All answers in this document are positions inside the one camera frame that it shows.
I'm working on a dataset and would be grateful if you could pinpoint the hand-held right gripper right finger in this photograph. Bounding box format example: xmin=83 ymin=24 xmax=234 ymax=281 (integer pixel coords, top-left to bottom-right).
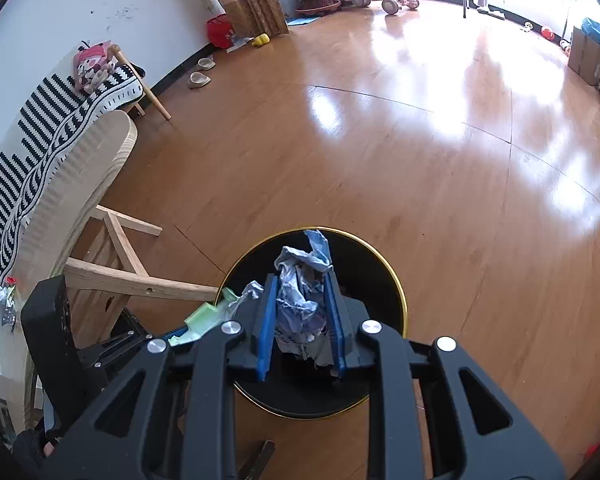
xmin=325 ymin=270 xmax=566 ymax=480

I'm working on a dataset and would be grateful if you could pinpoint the red bag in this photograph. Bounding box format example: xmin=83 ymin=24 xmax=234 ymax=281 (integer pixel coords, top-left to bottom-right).
xmin=206 ymin=13 xmax=236 ymax=50

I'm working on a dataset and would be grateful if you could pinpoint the blue plastic bag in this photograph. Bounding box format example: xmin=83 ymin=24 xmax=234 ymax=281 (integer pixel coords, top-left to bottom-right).
xmin=580 ymin=16 xmax=600 ymax=51

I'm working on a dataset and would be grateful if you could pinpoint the black trash bin gold rim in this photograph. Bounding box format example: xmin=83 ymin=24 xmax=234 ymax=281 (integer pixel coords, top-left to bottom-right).
xmin=215 ymin=226 xmax=408 ymax=420

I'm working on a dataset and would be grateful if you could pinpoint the pink printed cushion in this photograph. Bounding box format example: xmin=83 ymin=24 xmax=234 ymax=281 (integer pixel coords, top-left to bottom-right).
xmin=74 ymin=42 xmax=112 ymax=93

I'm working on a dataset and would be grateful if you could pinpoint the light green wrapper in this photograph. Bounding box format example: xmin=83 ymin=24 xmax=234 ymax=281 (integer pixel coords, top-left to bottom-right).
xmin=167 ymin=287 xmax=241 ymax=347

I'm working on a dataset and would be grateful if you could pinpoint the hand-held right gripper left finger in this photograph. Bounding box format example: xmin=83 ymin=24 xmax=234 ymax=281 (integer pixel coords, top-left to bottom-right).
xmin=45 ymin=272 xmax=281 ymax=480

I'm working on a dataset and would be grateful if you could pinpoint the large blue-white paper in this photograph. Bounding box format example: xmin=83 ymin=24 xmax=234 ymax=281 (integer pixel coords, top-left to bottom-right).
xmin=272 ymin=229 xmax=341 ymax=378

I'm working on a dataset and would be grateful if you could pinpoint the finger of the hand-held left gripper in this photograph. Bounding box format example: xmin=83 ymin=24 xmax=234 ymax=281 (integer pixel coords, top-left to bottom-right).
xmin=77 ymin=332 xmax=153 ymax=368
xmin=122 ymin=308 xmax=191 ymax=339

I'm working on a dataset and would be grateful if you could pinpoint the black-white striped blanket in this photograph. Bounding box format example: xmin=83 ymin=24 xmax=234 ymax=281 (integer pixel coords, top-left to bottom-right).
xmin=0 ymin=62 xmax=146 ymax=271

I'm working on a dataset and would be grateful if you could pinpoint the wooden oval table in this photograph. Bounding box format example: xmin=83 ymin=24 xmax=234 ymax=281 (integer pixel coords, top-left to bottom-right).
xmin=0 ymin=109 xmax=221 ymax=431

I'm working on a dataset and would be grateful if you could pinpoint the beige plush toy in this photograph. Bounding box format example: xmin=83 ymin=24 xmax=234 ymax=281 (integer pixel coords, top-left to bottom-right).
xmin=82 ymin=57 xmax=121 ymax=95

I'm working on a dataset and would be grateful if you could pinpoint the silver foil wrapper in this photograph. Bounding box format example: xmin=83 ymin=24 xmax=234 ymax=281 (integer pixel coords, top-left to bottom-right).
xmin=0 ymin=275 xmax=20 ymax=333

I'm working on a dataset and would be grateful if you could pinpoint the wooden sofa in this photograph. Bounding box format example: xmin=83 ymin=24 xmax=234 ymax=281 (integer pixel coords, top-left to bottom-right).
xmin=0 ymin=44 xmax=172 ymax=288

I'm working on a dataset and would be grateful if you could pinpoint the cardboard box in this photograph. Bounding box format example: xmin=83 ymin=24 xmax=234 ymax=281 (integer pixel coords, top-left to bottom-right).
xmin=567 ymin=25 xmax=600 ymax=86

